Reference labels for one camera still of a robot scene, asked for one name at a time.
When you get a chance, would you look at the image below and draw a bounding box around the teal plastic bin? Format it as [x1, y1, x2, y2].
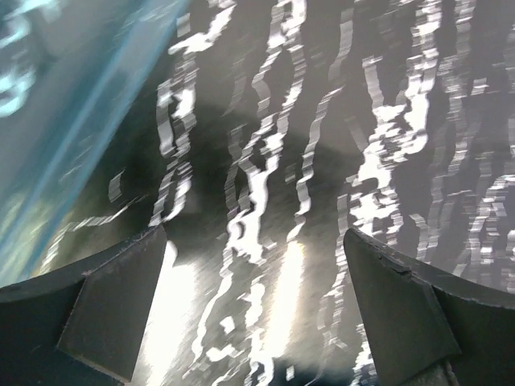
[1, 0, 187, 285]

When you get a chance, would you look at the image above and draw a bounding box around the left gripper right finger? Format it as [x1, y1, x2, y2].
[344, 228, 514, 385]

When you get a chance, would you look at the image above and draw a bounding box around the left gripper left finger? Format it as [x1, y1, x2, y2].
[1, 226, 167, 386]

